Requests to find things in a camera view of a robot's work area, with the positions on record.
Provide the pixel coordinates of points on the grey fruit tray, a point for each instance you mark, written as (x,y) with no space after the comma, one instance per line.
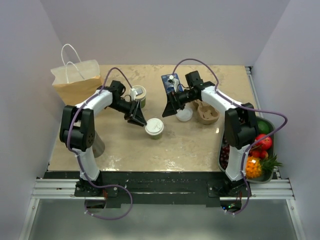
(257,152)

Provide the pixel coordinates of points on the white plastic cup lid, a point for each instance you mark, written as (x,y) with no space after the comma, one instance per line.
(155,126)

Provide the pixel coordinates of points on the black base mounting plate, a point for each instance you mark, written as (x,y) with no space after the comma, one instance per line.
(154,187)

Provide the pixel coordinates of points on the red apple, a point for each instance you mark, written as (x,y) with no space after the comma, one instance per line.
(264,143)

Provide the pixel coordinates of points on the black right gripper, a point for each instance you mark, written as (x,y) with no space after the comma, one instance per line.
(170,109)

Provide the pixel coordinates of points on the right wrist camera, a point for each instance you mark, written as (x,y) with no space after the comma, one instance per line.
(173,84)

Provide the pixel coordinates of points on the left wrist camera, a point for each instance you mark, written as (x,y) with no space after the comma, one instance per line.
(138,92)

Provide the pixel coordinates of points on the brown paper bag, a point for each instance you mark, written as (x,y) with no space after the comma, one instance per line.
(76,81)

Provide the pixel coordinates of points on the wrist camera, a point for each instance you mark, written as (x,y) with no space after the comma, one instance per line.
(173,84)
(138,92)

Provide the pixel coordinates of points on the stack of white lids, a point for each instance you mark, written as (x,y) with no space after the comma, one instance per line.
(184,115)

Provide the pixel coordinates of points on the blue razor blister pack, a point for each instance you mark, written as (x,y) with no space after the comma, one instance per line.
(164,79)

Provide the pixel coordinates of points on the grey metal cup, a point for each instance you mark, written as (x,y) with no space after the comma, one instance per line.
(98,146)

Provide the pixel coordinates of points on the orange pineapple toy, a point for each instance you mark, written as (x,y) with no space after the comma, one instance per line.
(256,167)

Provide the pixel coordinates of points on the stacked green paper cups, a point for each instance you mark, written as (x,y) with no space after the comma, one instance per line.
(142,101)

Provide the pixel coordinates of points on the brown pulp cup carrier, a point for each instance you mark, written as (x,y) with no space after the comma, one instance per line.
(205,113)

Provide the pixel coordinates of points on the green paper cup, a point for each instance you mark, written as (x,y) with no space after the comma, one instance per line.
(155,130)

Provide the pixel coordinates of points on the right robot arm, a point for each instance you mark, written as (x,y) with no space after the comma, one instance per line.
(240,122)

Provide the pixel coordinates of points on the green avocado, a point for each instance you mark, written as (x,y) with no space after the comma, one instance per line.
(263,127)

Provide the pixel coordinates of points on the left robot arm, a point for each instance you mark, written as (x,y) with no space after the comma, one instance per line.
(77,128)

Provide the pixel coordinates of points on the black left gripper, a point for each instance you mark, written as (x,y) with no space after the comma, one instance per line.
(139,119)

